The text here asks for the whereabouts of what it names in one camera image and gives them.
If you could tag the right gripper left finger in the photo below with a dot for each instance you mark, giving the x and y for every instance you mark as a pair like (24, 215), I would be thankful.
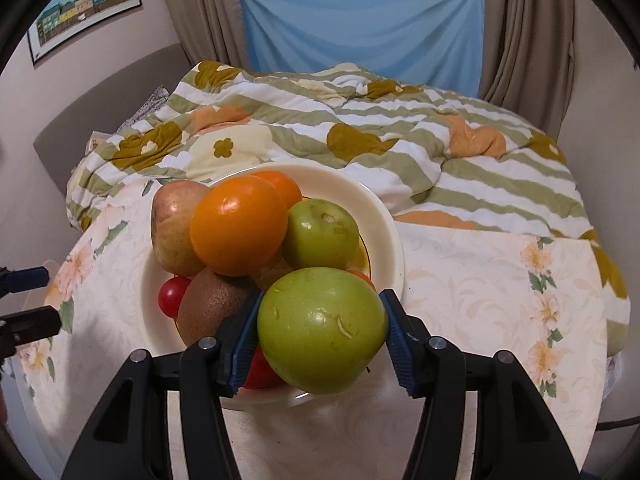
(126, 436)

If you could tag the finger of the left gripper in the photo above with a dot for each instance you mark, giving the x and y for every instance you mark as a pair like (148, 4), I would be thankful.
(15, 281)
(29, 326)

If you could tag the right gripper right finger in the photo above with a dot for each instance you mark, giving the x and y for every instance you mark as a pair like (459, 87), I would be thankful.
(516, 435)

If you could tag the red cherry tomato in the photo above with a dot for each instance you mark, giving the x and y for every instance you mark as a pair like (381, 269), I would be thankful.
(261, 376)
(170, 295)

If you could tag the wrinkled red yellow apple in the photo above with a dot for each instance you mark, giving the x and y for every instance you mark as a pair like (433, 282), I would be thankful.
(172, 209)

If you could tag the brown kiwi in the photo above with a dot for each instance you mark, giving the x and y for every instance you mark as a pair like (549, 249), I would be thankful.
(208, 300)

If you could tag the small orange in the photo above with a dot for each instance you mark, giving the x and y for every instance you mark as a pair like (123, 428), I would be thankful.
(287, 188)
(362, 276)

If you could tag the green apple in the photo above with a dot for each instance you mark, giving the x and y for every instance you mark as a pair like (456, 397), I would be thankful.
(320, 233)
(319, 328)

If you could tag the large orange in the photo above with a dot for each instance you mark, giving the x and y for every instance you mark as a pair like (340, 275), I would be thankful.
(239, 225)

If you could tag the floral white tablecloth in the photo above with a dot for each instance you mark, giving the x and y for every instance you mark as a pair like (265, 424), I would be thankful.
(484, 291)

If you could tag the grey headboard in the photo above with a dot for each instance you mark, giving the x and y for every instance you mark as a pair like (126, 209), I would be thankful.
(61, 143)

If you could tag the grey patterned pillow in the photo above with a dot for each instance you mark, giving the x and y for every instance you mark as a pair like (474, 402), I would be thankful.
(153, 103)

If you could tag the green apple in bowl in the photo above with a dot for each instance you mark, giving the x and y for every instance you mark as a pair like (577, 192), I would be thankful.
(320, 233)

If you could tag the small orange in bowl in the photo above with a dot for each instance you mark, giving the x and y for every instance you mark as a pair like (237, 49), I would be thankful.
(287, 188)

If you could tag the green striped floral quilt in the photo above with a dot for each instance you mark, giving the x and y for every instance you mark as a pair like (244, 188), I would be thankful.
(432, 156)

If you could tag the left beige curtain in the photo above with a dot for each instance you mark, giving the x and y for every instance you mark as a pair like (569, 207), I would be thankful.
(211, 30)

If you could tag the beige curtain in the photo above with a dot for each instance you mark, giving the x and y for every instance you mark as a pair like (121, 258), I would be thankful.
(528, 59)
(211, 30)

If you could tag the right beige curtain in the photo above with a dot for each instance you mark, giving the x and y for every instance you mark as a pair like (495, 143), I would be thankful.
(528, 59)

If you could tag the blue cloth curtain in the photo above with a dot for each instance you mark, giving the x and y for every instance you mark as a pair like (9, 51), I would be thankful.
(434, 42)

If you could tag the framed picture on wall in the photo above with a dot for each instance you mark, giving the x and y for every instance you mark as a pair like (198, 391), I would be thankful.
(62, 20)

